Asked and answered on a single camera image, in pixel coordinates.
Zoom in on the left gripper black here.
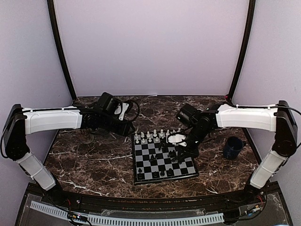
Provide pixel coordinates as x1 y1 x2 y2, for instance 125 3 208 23
99 113 135 137

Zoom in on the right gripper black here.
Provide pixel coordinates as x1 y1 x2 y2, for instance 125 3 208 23
177 125 211 161

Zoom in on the black queen piece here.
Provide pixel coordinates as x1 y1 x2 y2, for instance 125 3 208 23
167 168 174 176

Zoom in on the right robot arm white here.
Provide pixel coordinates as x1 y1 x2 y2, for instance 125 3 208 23
176 100 298 204

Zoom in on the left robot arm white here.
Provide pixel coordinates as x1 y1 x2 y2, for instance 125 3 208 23
0 92 138 205

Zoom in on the black chess pieces pile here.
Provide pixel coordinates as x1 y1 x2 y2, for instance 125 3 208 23
149 143 180 164

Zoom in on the beige printed mug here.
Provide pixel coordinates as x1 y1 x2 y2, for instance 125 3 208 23
78 129 94 144

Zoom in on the dark blue mug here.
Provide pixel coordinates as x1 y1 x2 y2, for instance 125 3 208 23
223 136 246 160

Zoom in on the black white chessboard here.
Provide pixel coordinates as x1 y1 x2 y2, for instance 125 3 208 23
131 129 199 185

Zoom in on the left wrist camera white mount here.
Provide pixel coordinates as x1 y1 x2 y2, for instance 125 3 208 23
114 103 129 121

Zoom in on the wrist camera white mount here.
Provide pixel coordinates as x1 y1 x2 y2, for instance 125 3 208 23
114 103 129 121
166 134 187 146

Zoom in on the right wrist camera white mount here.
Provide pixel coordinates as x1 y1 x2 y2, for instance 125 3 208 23
166 134 187 146

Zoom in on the white slotted cable duct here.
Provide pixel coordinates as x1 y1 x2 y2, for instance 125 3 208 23
30 201 224 226

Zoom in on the left black frame post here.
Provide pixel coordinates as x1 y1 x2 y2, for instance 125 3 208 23
47 0 77 101

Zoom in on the black frame post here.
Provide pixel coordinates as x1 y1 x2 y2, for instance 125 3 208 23
47 0 77 101
227 0 256 102

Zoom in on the right black frame post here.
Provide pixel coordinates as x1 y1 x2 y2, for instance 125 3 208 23
227 0 256 102

